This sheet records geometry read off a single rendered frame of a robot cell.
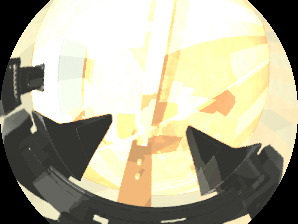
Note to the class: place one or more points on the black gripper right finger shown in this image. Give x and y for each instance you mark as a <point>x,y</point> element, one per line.
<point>215,161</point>

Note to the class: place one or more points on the long wooden rail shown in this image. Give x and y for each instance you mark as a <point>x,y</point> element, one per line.
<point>153,68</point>

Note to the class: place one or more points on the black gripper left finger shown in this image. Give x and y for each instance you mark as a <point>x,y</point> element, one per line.
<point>76,141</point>

